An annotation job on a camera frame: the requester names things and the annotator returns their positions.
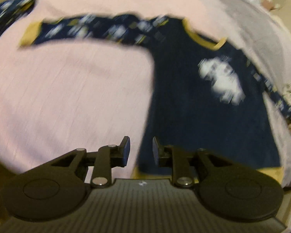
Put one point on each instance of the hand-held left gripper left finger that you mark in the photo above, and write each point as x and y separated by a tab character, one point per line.
126	151

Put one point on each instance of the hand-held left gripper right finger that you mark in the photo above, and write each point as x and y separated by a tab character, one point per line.
156	151

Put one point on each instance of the navy pajama shirt yellow trim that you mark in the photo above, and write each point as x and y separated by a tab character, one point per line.
196	126

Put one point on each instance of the navy patterned pajama pants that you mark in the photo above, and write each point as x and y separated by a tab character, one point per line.
4	14

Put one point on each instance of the pink textured blanket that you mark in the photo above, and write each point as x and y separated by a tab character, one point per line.
63	97

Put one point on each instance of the grey bed sheet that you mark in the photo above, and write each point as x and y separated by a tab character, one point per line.
262	36

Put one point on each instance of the small pink item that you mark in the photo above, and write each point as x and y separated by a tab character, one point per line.
267	3

